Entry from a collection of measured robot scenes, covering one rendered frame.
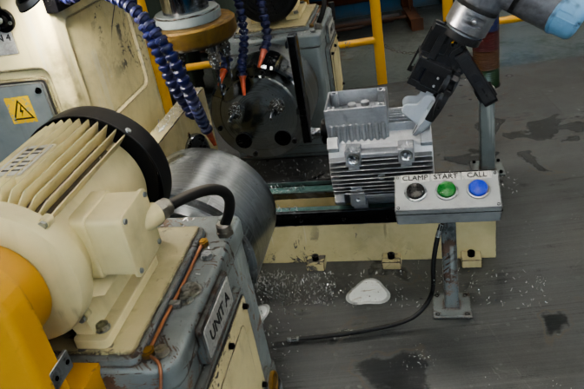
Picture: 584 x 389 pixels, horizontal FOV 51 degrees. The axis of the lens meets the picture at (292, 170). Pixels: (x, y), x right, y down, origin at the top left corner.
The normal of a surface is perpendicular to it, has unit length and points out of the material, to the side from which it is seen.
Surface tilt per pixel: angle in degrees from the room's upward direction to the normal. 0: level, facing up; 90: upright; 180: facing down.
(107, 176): 55
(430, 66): 90
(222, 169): 32
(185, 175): 9
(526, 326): 0
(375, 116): 90
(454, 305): 90
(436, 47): 90
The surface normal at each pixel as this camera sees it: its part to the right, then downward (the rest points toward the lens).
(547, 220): -0.15, -0.88
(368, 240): -0.17, 0.48
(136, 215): 0.97, -0.06
